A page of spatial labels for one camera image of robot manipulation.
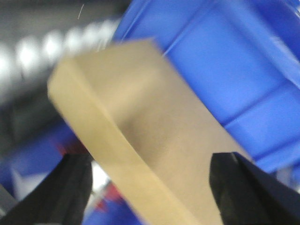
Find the brown cardboard box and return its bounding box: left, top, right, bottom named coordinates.
left=47, top=39, right=243, bottom=225

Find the blue plastic bin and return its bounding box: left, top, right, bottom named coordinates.
left=114, top=0, right=300, bottom=172

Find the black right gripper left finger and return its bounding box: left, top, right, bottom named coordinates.
left=0, top=154, right=92, bottom=225

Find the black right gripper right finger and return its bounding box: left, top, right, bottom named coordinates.
left=209, top=152, right=300, bottom=225

